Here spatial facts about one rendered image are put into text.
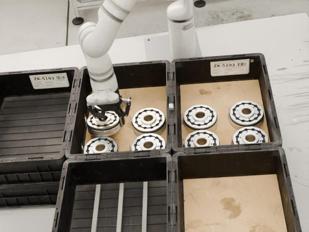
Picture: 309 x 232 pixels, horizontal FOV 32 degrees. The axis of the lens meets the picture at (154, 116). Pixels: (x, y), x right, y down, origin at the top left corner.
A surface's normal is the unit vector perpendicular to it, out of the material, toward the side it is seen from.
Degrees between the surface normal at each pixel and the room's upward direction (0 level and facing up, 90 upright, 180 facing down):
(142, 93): 0
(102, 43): 77
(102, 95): 7
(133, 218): 0
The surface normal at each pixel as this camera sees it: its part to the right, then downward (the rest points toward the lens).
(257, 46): -0.11, -0.70
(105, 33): 0.50, 0.39
